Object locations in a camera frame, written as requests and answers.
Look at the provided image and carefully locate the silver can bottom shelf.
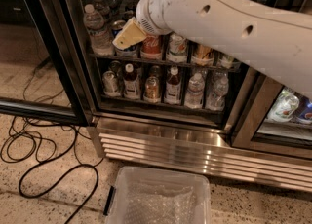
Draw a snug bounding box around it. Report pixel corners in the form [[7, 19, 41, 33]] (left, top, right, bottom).
[[102, 71, 121, 96]]

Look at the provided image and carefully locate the white green soda can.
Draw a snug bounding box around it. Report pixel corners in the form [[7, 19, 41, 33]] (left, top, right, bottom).
[[169, 32, 188, 56]]

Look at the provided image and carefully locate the brown tea bottle right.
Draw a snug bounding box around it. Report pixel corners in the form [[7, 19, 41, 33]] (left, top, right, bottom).
[[165, 66, 181, 105]]

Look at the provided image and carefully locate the bubble wrap sheet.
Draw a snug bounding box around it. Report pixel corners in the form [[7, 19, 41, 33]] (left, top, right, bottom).
[[124, 183, 195, 224]]

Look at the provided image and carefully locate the brown tea bottle left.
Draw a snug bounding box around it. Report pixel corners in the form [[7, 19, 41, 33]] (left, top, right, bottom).
[[123, 63, 140, 100]]

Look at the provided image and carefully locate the blue pepsi can front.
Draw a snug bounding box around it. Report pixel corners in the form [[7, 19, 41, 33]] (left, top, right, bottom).
[[111, 19, 137, 52]]

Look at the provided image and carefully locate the water bottle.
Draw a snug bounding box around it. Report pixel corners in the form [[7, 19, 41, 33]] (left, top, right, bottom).
[[206, 77, 229, 111], [184, 73, 205, 109]]

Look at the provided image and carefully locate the water bottle bottom left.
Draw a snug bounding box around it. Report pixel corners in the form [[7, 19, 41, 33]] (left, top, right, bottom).
[[184, 73, 205, 109]]

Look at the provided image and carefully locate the stainless steel display fridge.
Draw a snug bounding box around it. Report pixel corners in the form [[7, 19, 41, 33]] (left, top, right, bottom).
[[61, 0, 312, 192]]

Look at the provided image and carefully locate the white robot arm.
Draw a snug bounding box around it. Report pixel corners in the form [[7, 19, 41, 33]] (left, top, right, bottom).
[[113, 0, 312, 98]]

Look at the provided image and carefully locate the gold orange soda can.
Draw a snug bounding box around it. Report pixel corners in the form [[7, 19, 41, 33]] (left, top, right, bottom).
[[194, 44, 213, 60]]

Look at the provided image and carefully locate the clear water bottle middle shelf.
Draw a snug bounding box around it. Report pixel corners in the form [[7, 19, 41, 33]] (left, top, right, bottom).
[[83, 4, 113, 56]]

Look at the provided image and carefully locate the brown tea bottle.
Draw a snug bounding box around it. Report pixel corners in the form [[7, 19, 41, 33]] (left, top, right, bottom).
[[123, 63, 140, 100], [165, 66, 181, 105]]

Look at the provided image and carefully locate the gold can bottom shelf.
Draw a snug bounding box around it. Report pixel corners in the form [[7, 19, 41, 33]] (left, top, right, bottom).
[[144, 76, 160, 103]]

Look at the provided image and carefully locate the red coca cola can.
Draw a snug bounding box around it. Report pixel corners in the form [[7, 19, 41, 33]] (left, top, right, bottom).
[[141, 35, 161, 54]]

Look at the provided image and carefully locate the open glass fridge door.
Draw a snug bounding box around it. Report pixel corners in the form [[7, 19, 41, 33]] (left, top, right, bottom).
[[0, 0, 92, 126]]

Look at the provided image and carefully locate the pepsi can right compartment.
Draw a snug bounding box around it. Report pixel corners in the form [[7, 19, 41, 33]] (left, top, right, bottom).
[[294, 97, 312, 124]]

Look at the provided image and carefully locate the water bottle bottom right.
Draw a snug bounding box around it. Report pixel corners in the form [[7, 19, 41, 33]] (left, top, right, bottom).
[[206, 77, 229, 111]]

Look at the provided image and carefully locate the clear plastic storage bin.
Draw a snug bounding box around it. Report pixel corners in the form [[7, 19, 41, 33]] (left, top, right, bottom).
[[104, 167, 212, 224]]

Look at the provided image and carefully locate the white can right compartment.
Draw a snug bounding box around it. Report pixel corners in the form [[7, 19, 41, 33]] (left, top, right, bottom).
[[267, 88, 299, 123]]

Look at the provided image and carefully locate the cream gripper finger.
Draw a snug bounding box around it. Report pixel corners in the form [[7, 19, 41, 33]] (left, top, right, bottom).
[[112, 17, 147, 50]]

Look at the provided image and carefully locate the black cable on floor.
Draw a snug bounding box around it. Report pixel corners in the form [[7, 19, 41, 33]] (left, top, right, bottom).
[[0, 56, 105, 224]]

